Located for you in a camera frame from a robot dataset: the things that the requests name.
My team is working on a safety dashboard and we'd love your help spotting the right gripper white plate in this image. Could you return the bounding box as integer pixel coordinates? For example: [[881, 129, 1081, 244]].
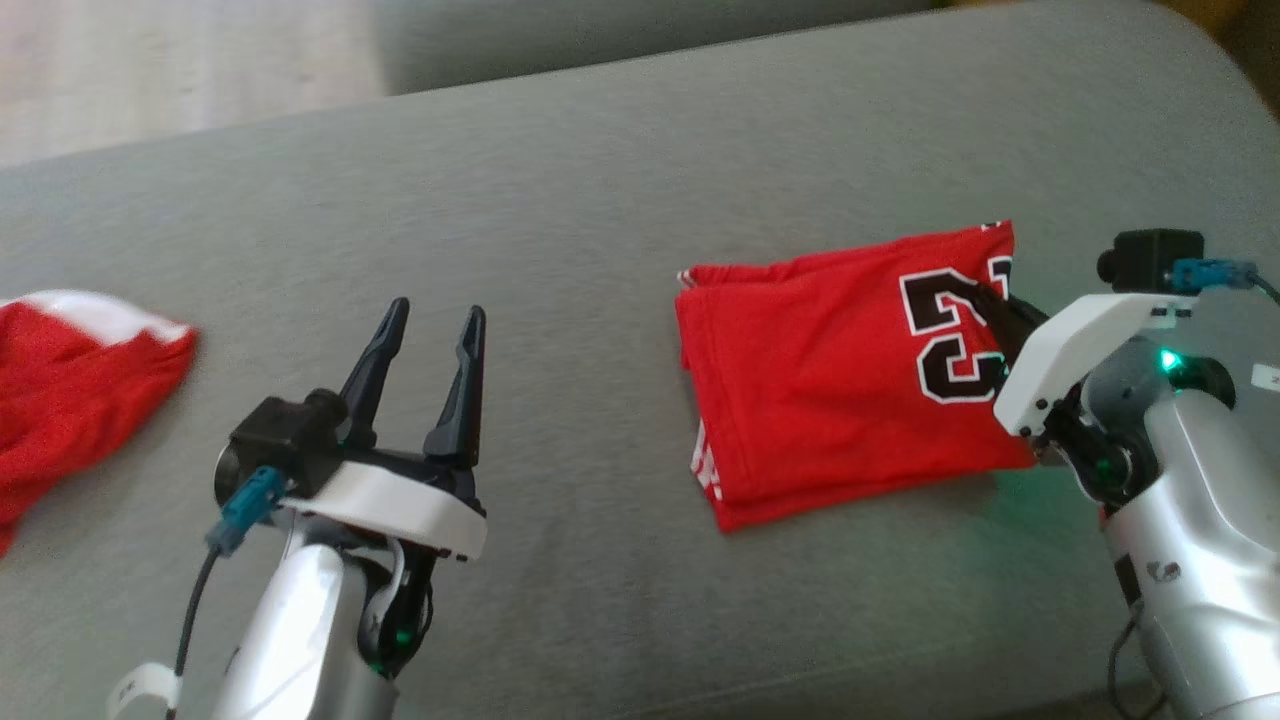
[[974, 284, 1198, 503]]

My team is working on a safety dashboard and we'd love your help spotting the red shorts white stripe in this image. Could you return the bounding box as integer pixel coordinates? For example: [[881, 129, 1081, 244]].
[[0, 289, 199, 557]]

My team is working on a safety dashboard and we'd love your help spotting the red jersey with number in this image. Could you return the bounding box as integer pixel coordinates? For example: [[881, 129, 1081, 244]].
[[674, 220, 1043, 534]]

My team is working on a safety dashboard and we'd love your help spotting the white cable tag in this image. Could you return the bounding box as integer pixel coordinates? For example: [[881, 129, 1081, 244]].
[[105, 661, 183, 720]]

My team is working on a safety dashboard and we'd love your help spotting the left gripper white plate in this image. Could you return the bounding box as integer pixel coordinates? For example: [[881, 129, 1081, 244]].
[[280, 297, 490, 681]]

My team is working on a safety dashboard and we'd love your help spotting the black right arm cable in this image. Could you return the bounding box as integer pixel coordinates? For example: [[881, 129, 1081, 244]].
[[1107, 598, 1167, 720]]

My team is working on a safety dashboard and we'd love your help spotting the yellow and grey sofa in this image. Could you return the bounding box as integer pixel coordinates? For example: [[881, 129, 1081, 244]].
[[0, 0, 1280, 720]]

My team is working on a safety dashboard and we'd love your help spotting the yellow sofa back cushion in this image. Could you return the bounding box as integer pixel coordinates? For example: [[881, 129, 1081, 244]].
[[1165, 0, 1280, 76]]

